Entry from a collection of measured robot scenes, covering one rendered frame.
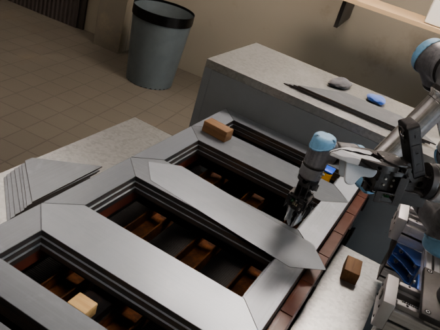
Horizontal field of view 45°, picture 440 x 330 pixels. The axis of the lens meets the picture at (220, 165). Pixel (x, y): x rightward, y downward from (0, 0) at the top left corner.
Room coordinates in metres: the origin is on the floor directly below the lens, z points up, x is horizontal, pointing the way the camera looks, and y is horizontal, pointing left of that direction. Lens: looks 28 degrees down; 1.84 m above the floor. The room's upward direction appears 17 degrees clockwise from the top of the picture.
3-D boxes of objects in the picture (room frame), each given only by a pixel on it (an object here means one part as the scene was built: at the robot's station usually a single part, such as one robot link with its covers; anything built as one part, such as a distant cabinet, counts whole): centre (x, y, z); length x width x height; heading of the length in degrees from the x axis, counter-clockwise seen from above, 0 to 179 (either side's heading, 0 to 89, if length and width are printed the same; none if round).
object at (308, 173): (1.55, -0.29, 1.10); 0.08 x 0.08 x 0.05
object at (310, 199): (1.55, -0.29, 1.02); 0.09 x 0.08 x 0.12; 160
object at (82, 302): (1.00, 0.23, 0.79); 0.06 x 0.05 x 0.04; 70
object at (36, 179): (1.52, 0.58, 0.77); 0.45 x 0.20 x 0.04; 160
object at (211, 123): (2.10, 0.05, 0.89); 0.12 x 0.06 x 0.05; 65
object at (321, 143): (1.56, -0.29, 1.17); 0.09 x 0.08 x 0.11; 113
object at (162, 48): (4.69, 0.87, 0.34); 0.57 x 0.54 x 0.69; 166
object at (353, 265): (1.66, -0.59, 0.70); 0.10 x 0.06 x 0.05; 168
